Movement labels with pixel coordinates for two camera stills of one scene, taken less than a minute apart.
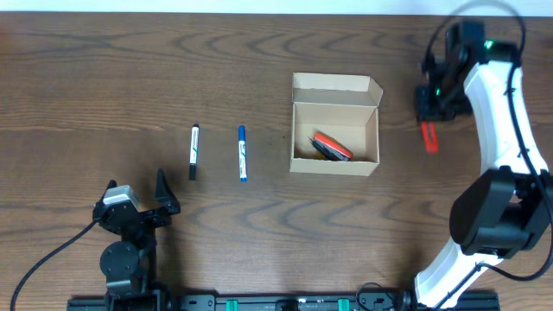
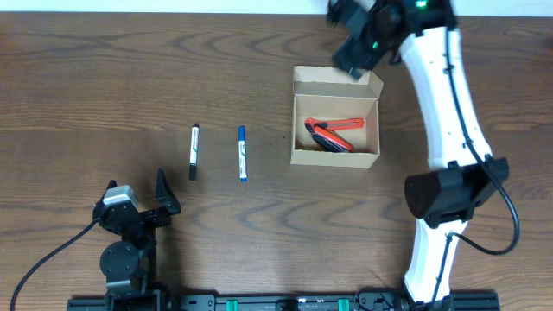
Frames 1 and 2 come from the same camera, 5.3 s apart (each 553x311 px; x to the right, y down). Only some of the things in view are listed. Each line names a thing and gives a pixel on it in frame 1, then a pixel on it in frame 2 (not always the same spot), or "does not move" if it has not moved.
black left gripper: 167,199 does not move
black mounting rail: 262,301 does not move
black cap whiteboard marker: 193,152 does not move
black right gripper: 423,112 → 365,56
